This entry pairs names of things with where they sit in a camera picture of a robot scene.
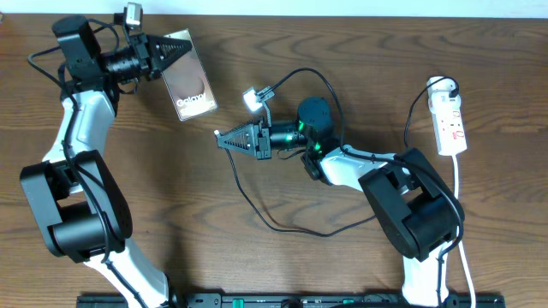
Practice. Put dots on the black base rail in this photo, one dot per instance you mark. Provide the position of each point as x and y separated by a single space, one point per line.
216 300

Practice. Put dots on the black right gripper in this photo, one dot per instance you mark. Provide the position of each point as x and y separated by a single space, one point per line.
262 151

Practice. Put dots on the Galaxy S25 Ultra smartphone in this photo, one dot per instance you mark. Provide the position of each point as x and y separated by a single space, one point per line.
187 83

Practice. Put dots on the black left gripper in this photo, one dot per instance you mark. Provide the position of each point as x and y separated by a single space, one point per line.
141 44

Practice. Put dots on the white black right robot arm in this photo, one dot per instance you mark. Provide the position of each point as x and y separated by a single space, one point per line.
419 214

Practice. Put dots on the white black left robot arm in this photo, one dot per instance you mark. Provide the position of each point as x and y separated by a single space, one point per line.
80 210

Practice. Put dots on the white power strip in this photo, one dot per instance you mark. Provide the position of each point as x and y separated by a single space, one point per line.
444 103

